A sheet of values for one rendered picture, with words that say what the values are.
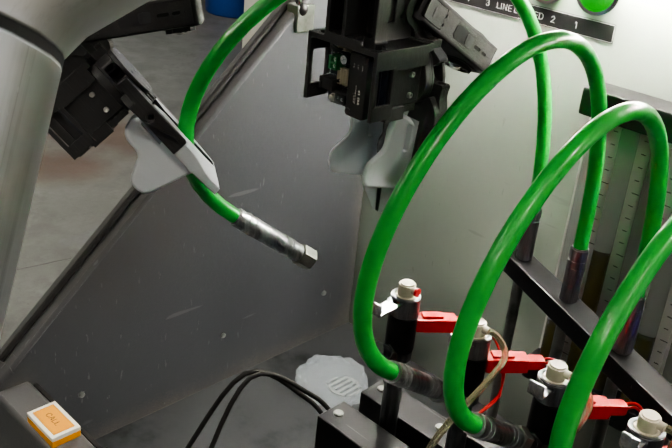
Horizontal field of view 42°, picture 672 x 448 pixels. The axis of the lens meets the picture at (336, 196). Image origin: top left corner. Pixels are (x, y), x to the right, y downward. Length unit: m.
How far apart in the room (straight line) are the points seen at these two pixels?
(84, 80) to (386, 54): 0.25
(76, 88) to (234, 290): 0.46
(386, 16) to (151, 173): 0.24
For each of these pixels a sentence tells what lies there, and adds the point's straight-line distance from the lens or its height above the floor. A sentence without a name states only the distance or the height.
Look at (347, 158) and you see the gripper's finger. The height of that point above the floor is 1.27.
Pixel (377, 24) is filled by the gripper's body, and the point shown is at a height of 1.39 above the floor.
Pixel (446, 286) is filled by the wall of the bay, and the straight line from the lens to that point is 1.16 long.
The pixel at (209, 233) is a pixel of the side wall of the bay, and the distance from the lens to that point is 1.04.
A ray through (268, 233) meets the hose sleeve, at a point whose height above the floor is 1.16.
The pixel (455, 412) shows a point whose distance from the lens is 0.61.
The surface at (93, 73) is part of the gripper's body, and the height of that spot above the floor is 1.32.
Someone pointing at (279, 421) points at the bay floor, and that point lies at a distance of 1.11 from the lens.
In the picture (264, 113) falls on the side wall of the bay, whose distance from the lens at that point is 1.03.
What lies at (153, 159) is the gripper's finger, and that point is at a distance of 0.73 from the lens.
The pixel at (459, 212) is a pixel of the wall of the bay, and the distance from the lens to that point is 1.11.
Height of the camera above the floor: 1.52
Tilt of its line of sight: 24 degrees down
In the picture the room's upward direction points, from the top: 6 degrees clockwise
